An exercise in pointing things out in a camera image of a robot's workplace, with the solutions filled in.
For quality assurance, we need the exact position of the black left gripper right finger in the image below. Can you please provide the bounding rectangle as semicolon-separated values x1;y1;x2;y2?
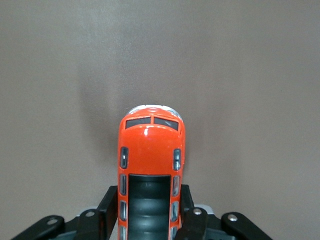
174;184;209;240

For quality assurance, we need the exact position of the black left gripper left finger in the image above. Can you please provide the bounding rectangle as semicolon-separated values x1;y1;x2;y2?
74;184;119;240

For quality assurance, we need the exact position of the orange toy bus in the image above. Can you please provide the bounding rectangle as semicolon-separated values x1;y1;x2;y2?
117;103;187;240

